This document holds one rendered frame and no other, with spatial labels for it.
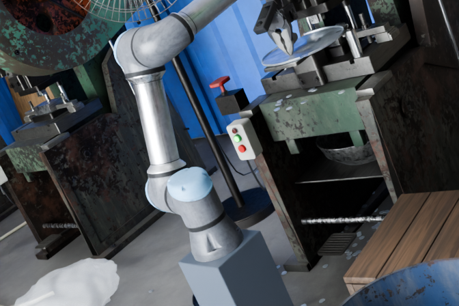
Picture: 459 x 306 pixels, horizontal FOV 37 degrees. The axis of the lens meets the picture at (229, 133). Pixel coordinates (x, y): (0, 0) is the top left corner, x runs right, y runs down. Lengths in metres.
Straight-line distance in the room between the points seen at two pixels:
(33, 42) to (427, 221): 1.97
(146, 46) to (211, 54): 2.48
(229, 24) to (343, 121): 2.00
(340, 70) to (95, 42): 1.47
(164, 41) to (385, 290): 0.84
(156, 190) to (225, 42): 2.32
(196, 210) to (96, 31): 1.70
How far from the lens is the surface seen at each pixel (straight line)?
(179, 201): 1.85
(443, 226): 1.83
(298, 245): 2.54
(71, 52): 3.27
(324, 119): 2.25
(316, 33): 2.38
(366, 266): 1.77
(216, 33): 4.17
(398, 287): 1.48
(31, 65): 3.15
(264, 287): 1.96
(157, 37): 1.82
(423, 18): 2.48
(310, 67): 2.26
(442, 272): 1.47
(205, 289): 1.95
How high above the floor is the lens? 1.24
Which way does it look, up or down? 16 degrees down
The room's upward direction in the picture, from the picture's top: 24 degrees counter-clockwise
